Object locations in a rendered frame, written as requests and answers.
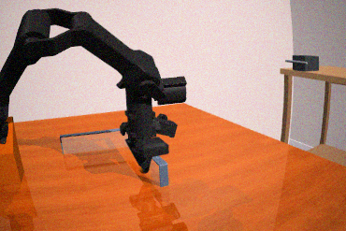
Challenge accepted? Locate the clear l-shaped wall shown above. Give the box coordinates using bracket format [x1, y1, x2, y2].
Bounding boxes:
[61, 131, 160, 186]

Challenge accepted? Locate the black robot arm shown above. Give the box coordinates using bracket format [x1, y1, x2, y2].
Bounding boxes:
[0, 8, 187, 144]

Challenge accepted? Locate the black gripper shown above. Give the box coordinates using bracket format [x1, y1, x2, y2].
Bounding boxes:
[120, 107, 169, 173]

